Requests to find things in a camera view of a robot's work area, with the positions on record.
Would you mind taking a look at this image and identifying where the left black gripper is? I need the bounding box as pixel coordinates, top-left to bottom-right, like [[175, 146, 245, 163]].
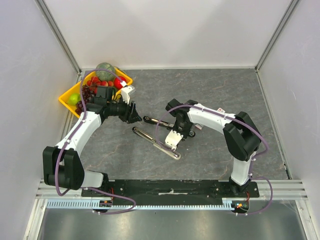
[[107, 95, 142, 124]]

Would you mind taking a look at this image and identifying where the white black stapler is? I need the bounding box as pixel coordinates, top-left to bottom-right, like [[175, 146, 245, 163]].
[[132, 126, 181, 160]]

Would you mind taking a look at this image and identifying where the red white staple box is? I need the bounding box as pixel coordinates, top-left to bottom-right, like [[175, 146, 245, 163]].
[[217, 108, 225, 113]]

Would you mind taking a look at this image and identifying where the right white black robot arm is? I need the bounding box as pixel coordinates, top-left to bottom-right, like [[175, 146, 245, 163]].
[[164, 98, 261, 197]]

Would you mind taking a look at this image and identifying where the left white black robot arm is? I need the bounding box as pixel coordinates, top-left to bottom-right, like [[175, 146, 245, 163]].
[[42, 85, 142, 197]]

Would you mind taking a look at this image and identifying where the red apple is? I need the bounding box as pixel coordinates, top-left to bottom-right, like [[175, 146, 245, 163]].
[[113, 76, 127, 90]]

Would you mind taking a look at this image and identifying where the green melon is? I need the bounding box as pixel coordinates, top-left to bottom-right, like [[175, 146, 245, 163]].
[[95, 62, 116, 81]]

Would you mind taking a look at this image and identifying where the purple grape bunch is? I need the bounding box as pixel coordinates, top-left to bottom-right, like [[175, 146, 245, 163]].
[[75, 85, 97, 115]]

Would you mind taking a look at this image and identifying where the red peach cluster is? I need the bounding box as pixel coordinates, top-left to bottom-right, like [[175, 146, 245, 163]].
[[86, 76, 114, 87]]

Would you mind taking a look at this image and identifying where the light green lime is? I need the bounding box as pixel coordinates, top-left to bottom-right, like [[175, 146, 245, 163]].
[[67, 93, 81, 106]]

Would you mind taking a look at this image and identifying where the yellow plastic tray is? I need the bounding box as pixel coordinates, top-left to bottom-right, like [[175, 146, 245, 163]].
[[58, 68, 133, 118]]

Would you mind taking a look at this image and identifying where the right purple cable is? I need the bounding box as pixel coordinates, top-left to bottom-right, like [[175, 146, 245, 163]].
[[155, 104, 275, 216]]

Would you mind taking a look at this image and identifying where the purple cable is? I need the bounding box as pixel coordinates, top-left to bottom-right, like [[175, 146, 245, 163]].
[[54, 69, 137, 216], [155, 104, 275, 216]]

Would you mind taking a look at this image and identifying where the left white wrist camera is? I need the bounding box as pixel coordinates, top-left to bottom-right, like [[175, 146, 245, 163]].
[[121, 85, 136, 105]]

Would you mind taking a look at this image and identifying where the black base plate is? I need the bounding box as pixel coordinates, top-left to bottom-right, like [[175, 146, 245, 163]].
[[81, 178, 261, 206]]

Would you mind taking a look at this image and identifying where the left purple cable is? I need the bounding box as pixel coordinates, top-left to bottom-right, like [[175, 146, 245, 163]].
[[54, 69, 137, 216]]

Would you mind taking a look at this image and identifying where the slotted cable duct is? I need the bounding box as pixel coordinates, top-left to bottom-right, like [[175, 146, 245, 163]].
[[46, 199, 248, 211]]

